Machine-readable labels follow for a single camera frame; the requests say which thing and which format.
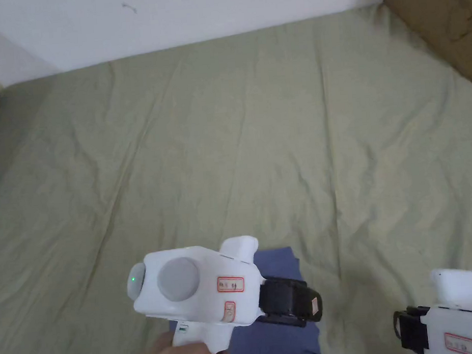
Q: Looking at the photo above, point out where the blue garment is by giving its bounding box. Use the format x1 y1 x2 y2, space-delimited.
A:
162 244 323 354

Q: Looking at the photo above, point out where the brown cardboard carton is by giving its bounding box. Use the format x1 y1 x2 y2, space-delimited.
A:
381 0 472 94

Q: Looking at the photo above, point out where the bed with pale green sheet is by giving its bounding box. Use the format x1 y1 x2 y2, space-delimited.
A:
0 0 472 354

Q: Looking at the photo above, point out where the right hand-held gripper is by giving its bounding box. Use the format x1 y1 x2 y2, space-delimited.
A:
390 266 472 354

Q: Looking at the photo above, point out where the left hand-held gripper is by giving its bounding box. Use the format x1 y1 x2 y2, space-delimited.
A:
123 230 327 354

